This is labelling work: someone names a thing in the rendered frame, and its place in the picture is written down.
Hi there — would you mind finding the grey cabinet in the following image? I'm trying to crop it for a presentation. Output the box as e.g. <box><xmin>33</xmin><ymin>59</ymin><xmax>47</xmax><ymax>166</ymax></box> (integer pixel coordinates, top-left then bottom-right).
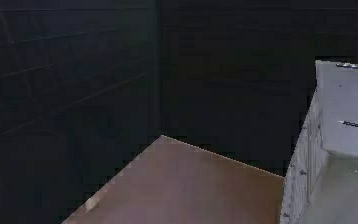
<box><xmin>279</xmin><ymin>59</ymin><xmax>358</xmax><ymax>224</ymax></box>

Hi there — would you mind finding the black and white thin stick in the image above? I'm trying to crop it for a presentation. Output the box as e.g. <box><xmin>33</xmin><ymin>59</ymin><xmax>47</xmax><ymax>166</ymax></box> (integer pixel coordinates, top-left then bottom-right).
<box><xmin>335</xmin><ymin>62</ymin><xmax>358</xmax><ymax>71</ymax></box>

